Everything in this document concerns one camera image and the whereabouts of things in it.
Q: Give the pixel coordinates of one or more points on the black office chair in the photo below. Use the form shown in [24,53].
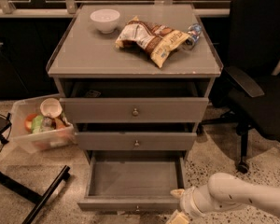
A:
[247,86]

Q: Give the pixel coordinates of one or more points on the clear plastic bin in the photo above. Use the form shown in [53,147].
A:
[55,132]

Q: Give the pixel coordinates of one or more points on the green item in bin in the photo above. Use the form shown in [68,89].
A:
[37,124]

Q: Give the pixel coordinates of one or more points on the grey drawer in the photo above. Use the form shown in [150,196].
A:
[135,101]
[135,136]
[134,181]

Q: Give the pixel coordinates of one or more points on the grey top drawer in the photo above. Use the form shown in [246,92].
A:
[135,101]

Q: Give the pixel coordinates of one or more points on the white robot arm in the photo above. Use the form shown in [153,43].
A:
[224,192]

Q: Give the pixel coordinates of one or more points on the orange item in bin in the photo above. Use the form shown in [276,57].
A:
[28,122]

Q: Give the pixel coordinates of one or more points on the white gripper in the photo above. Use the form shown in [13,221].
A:
[187,200]

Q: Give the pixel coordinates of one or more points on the crumpled snack bag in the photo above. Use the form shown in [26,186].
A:
[156,40]

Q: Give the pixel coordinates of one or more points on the white cup in bin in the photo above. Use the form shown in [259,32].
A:
[51,107]

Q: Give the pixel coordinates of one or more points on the clear plastic water bottle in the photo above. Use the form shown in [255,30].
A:
[194,32]

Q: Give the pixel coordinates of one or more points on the grey drawer cabinet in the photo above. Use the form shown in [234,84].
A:
[85,54]

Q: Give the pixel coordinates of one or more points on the white ceramic bowl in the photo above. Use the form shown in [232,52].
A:
[105,20]

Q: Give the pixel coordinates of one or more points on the black stand frame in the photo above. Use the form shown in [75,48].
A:
[38,200]

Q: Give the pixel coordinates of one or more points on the grey middle drawer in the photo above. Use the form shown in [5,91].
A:
[135,136]

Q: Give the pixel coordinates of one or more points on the grey bottom drawer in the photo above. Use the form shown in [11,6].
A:
[134,181]

